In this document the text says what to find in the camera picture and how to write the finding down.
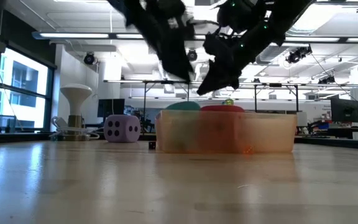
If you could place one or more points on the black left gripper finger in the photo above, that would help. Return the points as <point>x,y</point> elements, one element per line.
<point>176,59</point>

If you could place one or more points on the small dark die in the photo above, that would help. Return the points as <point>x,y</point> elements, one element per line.
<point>152,145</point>

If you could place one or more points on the small orange translucent die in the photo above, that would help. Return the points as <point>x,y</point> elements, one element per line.
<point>248,150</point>

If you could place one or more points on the large purple foam die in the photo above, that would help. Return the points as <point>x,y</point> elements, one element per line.
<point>122,129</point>

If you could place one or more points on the small yellow-green translucent die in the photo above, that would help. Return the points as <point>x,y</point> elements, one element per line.
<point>228,102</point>

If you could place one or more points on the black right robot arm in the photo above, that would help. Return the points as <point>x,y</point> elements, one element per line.
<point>287,18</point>

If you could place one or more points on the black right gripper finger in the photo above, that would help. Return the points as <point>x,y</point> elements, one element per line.
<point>219,82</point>

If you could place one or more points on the orange translucent plastic bin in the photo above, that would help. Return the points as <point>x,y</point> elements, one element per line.
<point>269,133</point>

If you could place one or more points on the black ceiling spotlight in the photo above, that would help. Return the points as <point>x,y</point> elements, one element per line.
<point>192,56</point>
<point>89,58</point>
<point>297,55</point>

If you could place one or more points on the large teal foam die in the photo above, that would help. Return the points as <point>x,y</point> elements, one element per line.
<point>183,106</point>

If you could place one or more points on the black computer monitor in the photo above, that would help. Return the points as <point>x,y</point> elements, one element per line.
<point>112,107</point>
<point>344,110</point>

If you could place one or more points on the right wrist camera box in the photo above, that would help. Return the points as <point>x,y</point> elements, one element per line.
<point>241,15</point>

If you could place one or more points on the large red foam die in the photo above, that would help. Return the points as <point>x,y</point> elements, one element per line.
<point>222,109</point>

